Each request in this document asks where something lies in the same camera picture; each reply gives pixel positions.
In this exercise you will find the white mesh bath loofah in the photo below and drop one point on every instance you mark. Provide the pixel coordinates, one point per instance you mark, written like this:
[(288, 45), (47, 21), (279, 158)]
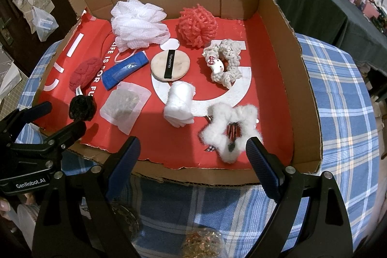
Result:
[(136, 22)]

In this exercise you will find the white sachet packet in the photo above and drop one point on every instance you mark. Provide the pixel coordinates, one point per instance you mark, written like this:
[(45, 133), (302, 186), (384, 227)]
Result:
[(124, 107)]

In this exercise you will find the coral mesh bath loofah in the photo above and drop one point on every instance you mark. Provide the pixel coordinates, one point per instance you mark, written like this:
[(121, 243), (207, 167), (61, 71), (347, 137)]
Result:
[(196, 25)]

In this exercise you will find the white cloth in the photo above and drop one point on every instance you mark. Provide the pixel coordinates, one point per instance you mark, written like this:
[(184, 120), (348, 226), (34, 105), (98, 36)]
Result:
[(180, 103)]

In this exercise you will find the brown hair clip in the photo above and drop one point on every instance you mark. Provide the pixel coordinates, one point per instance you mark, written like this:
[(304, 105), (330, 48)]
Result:
[(232, 132)]

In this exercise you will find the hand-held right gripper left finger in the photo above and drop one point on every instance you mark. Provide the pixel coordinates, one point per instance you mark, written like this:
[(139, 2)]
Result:
[(124, 167)]

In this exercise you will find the blue plaid blanket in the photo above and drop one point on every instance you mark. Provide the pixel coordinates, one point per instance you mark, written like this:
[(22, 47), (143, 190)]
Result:
[(332, 94)]

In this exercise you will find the white fluffy star hair clip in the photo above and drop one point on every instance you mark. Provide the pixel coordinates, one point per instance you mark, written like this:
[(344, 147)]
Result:
[(223, 116)]

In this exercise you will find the red knitted scrubber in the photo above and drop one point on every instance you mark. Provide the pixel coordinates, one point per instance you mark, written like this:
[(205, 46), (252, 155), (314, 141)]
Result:
[(84, 73)]

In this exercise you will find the beige knit scrunchie cat charm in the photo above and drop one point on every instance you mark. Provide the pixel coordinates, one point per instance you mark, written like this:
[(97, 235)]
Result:
[(229, 76)]

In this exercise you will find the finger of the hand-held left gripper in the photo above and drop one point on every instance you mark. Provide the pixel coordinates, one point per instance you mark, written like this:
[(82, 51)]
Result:
[(66, 131), (33, 111)]

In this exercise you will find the black knit scrunchie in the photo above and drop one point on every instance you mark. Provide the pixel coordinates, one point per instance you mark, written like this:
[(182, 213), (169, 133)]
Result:
[(81, 107)]

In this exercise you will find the small clear jar gold clips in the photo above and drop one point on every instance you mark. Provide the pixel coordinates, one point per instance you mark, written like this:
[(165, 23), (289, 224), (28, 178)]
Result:
[(202, 243)]

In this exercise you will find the table with dark cloth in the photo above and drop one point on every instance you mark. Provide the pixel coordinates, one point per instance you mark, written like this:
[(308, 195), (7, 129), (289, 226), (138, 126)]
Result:
[(317, 13)]

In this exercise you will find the clear plastic bag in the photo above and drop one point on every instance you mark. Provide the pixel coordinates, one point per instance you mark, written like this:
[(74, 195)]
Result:
[(43, 23)]

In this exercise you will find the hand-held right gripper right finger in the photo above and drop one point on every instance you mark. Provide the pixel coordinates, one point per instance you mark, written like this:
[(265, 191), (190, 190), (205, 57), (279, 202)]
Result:
[(266, 170)]

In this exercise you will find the blue packet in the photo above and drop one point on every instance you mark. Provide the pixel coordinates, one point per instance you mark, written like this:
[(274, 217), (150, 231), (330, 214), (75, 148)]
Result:
[(121, 73)]

